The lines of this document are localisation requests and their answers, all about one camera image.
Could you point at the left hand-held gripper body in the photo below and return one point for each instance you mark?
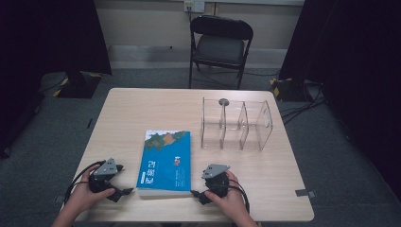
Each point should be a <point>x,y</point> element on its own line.
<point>104,171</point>

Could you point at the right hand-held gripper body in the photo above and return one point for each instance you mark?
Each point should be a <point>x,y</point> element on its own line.
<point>217,184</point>

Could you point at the blue book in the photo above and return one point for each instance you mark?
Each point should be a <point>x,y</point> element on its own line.
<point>167,167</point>

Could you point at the clear acrylic book rack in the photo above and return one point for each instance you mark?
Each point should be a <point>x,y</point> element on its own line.
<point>235,135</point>

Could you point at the person's right hand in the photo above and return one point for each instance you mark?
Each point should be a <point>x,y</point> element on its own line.
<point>235,203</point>

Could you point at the person's left hand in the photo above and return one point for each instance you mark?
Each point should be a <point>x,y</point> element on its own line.
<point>82,197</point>

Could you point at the grey tape strip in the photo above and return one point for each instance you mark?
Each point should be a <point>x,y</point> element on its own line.
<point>304,193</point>

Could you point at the black stand base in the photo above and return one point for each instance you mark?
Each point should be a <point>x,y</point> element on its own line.
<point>77,86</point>
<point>288,90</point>

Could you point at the black folding chair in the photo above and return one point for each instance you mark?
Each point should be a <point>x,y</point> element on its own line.
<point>220,47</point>

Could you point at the dark curtain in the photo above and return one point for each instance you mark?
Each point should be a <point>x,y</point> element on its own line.
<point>356,63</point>

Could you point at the white wall outlet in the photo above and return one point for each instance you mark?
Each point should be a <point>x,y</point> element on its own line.
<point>194,5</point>

